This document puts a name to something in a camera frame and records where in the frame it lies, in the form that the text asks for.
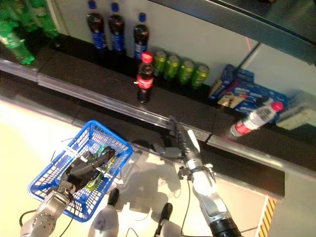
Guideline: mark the robot leg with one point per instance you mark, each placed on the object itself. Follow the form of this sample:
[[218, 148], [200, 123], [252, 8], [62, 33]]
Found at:
[[105, 219], [168, 222]]

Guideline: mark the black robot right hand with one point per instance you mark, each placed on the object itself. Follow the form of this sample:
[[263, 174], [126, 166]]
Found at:
[[182, 140]]

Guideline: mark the green drink can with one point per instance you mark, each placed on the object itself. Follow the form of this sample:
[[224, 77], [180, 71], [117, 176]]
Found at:
[[185, 72], [199, 76], [159, 63], [171, 67]]

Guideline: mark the long blue biscuit box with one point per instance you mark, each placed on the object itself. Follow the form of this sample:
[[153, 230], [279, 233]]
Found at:
[[247, 96]]

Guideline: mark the water bottle red label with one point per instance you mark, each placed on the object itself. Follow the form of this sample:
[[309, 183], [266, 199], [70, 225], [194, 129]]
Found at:
[[254, 118]]

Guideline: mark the small blue biscuit box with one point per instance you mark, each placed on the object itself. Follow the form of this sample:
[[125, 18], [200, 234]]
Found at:
[[244, 75], [223, 81]]

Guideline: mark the robot right leg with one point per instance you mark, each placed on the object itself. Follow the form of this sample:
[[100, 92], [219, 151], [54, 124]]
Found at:
[[168, 222]]

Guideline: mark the cola bottle red cap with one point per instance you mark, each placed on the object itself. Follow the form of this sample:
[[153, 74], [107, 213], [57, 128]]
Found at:
[[145, 79]]

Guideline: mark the beige cardboard box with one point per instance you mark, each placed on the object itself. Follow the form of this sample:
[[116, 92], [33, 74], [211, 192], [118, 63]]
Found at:
[[298, 113]]

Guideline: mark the robot left leg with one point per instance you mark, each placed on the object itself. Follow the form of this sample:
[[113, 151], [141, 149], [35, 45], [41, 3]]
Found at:
[[105, 219]]

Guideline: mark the blue plastic shopping basket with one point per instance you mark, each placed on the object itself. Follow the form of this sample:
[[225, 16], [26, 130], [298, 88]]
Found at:
[[108, 138]]

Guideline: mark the yellow black hazard tape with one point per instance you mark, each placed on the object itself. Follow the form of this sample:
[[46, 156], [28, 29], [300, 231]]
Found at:
[[267, 217]]

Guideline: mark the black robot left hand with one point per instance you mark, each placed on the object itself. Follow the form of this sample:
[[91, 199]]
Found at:
[[81, 168]]

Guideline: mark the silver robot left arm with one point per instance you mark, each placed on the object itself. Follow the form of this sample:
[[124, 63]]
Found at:
[[47, 212]]

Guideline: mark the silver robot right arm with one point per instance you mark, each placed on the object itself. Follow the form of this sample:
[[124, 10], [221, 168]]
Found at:
[[207, 192]]

